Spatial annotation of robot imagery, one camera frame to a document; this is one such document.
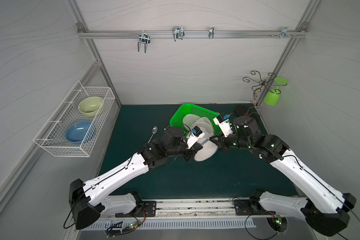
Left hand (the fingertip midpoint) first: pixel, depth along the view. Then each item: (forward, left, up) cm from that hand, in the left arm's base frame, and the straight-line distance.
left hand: (201, 147), depth 66 cm
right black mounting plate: (-19, -22, -27) cm, 40 cm away
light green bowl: (+18, +56, +7) cm, 59 cm away
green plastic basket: (+43, +8, -21) cm, 48 cm away
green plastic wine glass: (+39, -48, -4) cm, 62 cm away
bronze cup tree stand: (+43, -39, +4) cm, 59 cm away
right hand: (+4, -4, +3) cm, 6 cm away
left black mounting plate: (-21, +27, -26) cm, 43 cm away
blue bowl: (+4, +55, +6) cm, 56 cm away
